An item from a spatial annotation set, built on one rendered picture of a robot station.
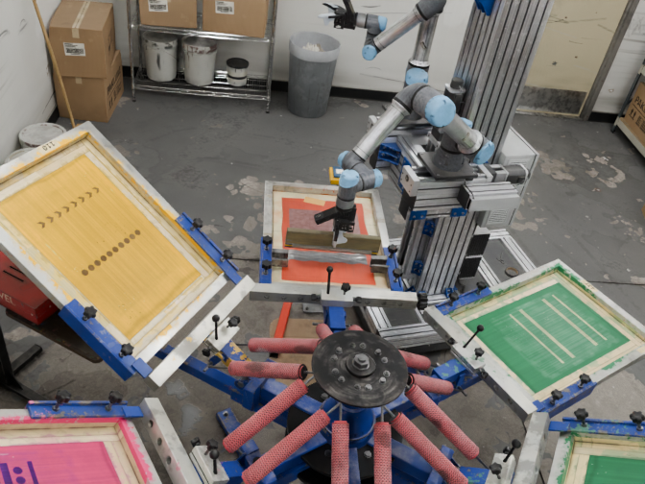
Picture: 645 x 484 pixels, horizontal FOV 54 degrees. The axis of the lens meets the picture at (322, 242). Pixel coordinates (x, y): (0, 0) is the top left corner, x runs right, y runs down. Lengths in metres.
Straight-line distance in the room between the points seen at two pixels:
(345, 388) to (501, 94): 1.81
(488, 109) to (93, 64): 3.33
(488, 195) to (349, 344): 1.38
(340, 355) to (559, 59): 5.29
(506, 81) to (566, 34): 3.62
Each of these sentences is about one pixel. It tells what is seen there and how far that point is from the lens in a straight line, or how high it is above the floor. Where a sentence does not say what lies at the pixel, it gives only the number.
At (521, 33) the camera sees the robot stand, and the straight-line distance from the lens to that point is 3.13.
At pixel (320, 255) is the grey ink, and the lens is 2.85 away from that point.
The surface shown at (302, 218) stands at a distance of 3.07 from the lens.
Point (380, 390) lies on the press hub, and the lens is 1.93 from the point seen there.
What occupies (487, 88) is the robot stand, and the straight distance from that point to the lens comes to 3.17.
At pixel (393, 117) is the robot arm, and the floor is 1.60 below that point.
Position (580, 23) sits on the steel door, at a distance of 6.81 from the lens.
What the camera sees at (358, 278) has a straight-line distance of 2.78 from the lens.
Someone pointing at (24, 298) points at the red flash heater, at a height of 1.10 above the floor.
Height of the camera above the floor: 2.79
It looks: 38 degrees down
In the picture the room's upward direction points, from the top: 9 degrees clockwise
